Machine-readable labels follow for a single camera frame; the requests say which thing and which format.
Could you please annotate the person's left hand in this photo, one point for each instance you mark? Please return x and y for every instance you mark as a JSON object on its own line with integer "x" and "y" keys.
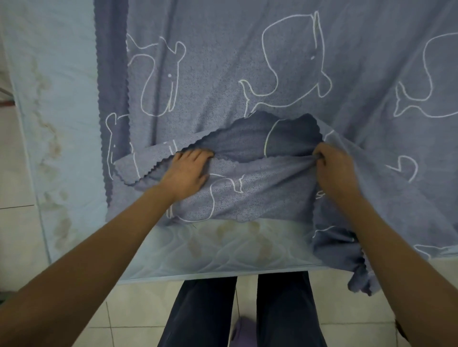
{"x": 185, "y": 175}

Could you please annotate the person's right hand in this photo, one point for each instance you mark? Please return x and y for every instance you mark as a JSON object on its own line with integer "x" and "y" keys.
{"x": 336, "y": 173}

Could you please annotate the person's right fingers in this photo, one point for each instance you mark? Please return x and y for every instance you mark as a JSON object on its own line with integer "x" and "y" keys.
{"x": 319, "y": 153}

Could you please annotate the person's left thumb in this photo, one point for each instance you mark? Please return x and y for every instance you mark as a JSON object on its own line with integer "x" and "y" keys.
{"x": 204, "y": 178}

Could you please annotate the blue whale print blanket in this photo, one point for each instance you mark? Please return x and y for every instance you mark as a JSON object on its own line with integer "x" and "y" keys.
{"x": 222, "y": 64}

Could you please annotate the person's left forearm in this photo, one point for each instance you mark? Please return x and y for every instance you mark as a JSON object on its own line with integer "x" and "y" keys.
{"x": 89, "y": 264}

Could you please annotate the person's right forearm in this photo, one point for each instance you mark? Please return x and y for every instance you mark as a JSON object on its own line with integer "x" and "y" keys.
{"x": 400, "y": 271}

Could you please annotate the dark blue trousers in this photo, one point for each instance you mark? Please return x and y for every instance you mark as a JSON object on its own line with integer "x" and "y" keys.
{"x": 286, "y": 311}

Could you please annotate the purple slipper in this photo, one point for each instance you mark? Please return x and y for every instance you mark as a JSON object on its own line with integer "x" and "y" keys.
{"x": 244, "y": 332}

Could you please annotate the stained light blue mattress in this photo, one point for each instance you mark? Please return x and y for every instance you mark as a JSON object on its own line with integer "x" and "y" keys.
{"x": 53, "y": 107}

